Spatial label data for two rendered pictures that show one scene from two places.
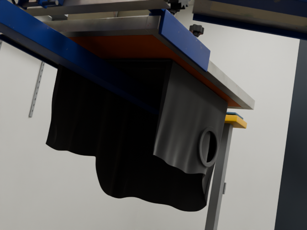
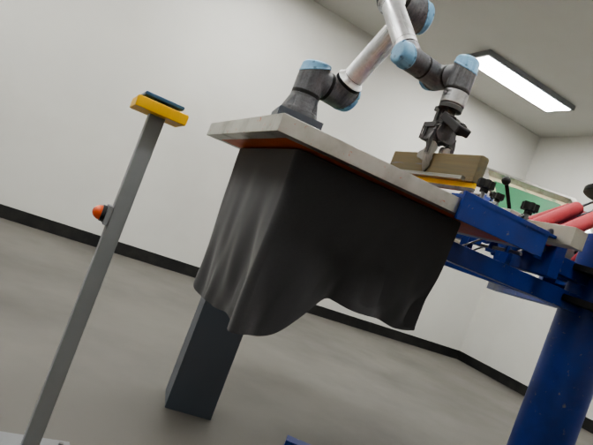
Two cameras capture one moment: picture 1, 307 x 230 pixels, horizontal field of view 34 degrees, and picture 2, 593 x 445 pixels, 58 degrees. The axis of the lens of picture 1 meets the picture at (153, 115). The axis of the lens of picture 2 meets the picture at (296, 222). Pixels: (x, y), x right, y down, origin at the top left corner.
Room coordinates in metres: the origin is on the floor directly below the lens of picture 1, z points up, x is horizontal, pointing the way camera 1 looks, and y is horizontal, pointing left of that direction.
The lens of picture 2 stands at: (3.00, 0.78, 0.78)
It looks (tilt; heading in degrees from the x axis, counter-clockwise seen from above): 1 degrees up; 214
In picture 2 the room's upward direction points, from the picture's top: 21 degrees clockwise
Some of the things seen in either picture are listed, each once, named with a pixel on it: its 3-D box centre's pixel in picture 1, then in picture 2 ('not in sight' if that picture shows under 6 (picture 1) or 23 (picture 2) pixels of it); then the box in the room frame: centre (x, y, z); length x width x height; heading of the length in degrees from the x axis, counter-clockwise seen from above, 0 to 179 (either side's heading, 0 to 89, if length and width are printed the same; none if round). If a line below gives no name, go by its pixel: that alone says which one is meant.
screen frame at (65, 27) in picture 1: (140, 70); (364, 183); (1.69, 0.07, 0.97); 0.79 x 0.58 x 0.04; 148
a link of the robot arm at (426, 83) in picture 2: not in sight; (434, 75); (1.49, 0.06, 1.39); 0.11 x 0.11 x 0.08; 64
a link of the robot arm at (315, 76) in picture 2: not in sight; (313, 78); (1.34, -0.50, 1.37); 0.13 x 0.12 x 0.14; 154
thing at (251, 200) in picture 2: (166, 152); (239, 229); (1.94, -0.08, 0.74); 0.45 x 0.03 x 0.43; 58
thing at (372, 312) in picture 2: (90, 133); (355, 272); (1.85, 0.22, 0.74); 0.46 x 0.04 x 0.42; 148
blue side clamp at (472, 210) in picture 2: (37, 45); (498, 223); (1.64, 0.44, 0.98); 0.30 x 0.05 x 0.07; 148
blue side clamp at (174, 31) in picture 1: (180, 43); not in sight; (1.34, -0.04, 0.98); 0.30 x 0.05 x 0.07; 148
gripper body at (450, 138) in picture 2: not in sight; (442, 125); (1.51, 0.15, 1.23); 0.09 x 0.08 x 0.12; 58
